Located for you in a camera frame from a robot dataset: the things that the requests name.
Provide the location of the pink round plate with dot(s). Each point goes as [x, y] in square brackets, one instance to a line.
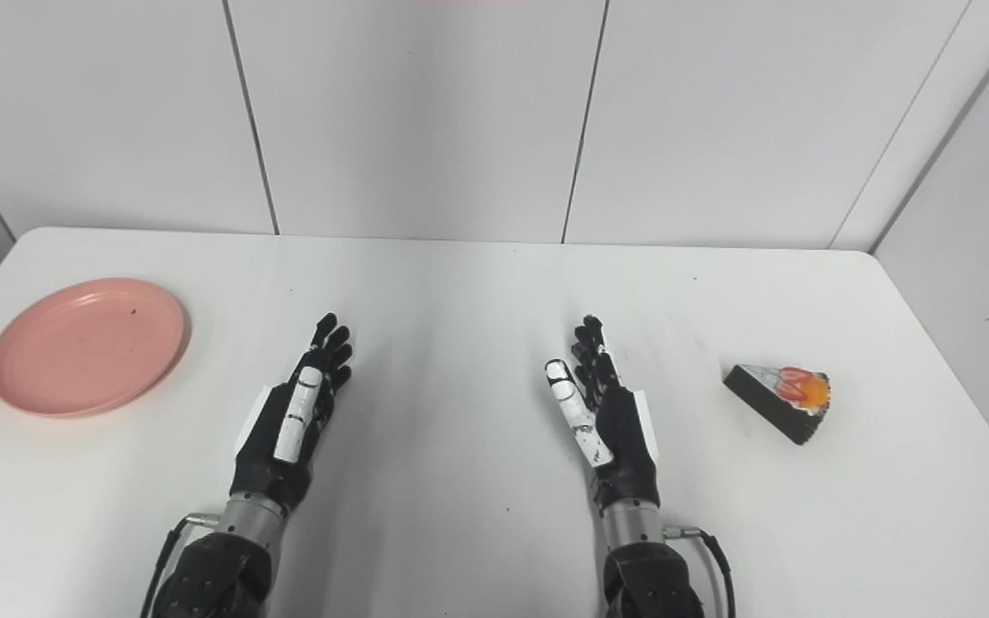
[89, 345]

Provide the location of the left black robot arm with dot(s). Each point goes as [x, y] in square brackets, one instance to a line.
[224, 562]

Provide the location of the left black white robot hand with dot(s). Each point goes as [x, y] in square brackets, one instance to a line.
[278, 429]

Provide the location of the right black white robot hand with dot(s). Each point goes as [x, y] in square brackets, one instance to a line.
[616, 425]

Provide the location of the black rectangular block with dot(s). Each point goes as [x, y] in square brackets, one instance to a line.
[782, 396]

